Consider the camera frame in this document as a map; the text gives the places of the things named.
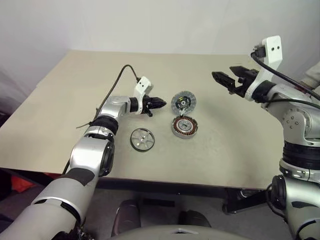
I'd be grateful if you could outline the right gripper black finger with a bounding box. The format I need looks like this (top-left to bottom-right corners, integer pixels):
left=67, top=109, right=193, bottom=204
left=211, top=71, right=237, bottom=88
left=229, top=65, right=260, bottom=78

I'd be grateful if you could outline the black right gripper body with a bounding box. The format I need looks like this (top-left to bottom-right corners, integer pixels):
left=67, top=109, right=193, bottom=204
left=228, top=74, right=258, bottom=98

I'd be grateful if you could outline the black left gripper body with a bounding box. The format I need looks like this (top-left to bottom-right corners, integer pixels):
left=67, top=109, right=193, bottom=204
left=143, top=94, right=155, bottom=118

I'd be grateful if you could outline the motor housing with copper windings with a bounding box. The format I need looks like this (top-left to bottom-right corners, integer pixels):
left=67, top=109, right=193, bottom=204
left=171, top=115, right=199, bottom=139

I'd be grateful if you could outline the silver spoked rotor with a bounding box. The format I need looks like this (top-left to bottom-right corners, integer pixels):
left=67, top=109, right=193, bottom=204
left=130, top=127, right=156, bottom=152

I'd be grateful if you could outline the bystander in pale top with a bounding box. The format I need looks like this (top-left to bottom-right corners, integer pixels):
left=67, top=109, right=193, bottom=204
left=298, top=61, right=320, bottom=96

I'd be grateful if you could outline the black zip tie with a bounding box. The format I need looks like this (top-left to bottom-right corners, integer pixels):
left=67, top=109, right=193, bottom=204
left=76, top=121, right=95, bottom=130

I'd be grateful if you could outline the grey robot torso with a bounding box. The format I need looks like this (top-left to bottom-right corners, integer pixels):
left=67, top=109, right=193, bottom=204
left=107, top=224, right=226, bottom=240

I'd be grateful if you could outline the red fabric item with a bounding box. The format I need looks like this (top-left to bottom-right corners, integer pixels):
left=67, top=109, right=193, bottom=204
left=9, top=174, right=38, bottom=194

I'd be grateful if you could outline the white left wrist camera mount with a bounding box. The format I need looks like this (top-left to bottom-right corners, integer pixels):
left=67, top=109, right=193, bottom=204
left=133, top=76, right=154, bottom=116

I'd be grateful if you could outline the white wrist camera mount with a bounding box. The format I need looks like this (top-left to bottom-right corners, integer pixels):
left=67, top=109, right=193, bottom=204
left=243, top=35, right=285, bottom=101
left=133, top=76, right=154, bottom=116

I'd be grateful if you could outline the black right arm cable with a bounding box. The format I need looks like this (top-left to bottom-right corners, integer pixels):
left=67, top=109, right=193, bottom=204
left=249, top=49, right=320, bottom=110

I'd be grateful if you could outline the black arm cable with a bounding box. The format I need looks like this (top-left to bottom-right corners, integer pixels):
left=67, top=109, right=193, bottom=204
left=249, top=49, right=320, bottom=110
left=62, top=64, right=140, bottom=176

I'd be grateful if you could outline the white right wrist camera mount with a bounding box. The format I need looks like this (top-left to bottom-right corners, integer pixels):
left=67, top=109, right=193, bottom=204
left=243, top=35, right=285, bottom=101

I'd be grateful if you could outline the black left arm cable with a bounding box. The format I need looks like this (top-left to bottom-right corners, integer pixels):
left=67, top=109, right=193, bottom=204
left=62, top=64, right=140, bottom=176

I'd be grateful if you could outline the black table frame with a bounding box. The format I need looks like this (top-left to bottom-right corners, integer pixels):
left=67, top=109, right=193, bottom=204
left=0, top=167, right=276, bottom=216

